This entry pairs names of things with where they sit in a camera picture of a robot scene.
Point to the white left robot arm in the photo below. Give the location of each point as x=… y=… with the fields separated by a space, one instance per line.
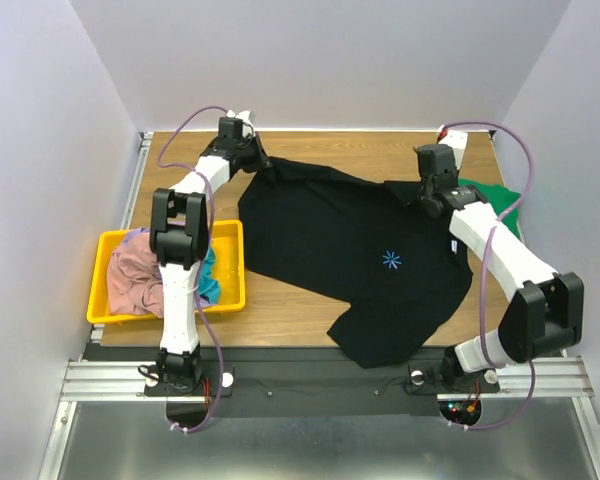
x=181 y=220

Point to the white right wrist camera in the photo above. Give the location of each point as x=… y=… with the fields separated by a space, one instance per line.
x=457 y=140

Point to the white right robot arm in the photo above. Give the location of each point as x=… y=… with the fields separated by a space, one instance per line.
x=545 y=311

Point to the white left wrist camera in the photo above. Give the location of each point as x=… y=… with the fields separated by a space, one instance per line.
x=246 y=116

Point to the teal t shirt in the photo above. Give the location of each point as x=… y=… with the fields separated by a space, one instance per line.
x=209 y=288

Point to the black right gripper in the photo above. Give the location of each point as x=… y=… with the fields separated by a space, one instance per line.
x=427 y=195

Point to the pink t shirt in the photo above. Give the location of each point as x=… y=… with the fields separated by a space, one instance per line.
x=134 y=283

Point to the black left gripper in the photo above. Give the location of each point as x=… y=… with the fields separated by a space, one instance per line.
x=263 y=161

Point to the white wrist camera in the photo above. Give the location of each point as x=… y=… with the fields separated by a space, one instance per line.
x=457 y=140
x=246 y=116

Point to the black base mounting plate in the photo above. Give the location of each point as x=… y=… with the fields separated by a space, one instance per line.
x=307 y=382

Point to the black t shirt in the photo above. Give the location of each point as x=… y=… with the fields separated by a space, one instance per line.
x=368 y=244

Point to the aluminium frame rail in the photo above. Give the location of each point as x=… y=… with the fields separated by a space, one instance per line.
x=555 y=377

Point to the lavender t shirt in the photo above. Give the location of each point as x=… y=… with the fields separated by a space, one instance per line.
x=131 y=234

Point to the yellow plastic bin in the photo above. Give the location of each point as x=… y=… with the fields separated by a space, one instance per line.
x=228 y=270

